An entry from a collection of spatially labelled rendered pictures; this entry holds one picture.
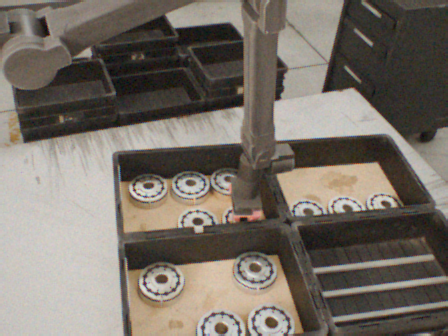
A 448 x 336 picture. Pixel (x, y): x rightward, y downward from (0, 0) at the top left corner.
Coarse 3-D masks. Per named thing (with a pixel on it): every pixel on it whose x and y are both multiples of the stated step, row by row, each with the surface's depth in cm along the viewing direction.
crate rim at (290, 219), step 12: (288, 144) 146; (396, 144) 149; (408, 168) 142; (276, 180) 134; (420, 180) 138; (420, 204) 132; (432, 204) 132; (288, 216) 125; (300, 216) 125; (312, 216) 126; (324, 216) 126; (336, 216) 126
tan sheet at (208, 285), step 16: (272, 256) 128; (128, 272) 121; (192, 272) 123; (208, 272) 123; (224, 272) 124; (256, 272) 124; (192, 288) 120; (208, 288) 120; (224, 288) 120; (272, 288) 121; (288, 288) 122; (144, 304) 115; (176, 304) 116; (192, 304) 116; (208, 304) 117; (224, 304) 117; (240, 304) 117; (256, 304) 118; (288, 304) 118; (144, 320) 112; (160, 320) 113; (176, 320) 113; (192, 320) 113
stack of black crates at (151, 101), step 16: (112, 80) 244; (128, 80) 247; (144, 80) 250; (160, 80) 253; (176, 80) 257; (192, 80) 247; (128, 96) 251; (144, 96) 252; (160, 96) 253; (176, 96) 254; (192, 96) 249; (128, 112) 224; (144, 112) 227; (160, 112) 230; (176, 112) 235; (192, 112) 238
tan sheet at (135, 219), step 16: (208, 176) 148; (128, 192) 141; (128, 208) 136; (160, 208) 137; (176, 208) 138; (192, 208) 138; (208, 208) 139; (224, 208) 139; (128, 224) 132; (144, 224) 133; (160, 224) 133; (176, 224) 134
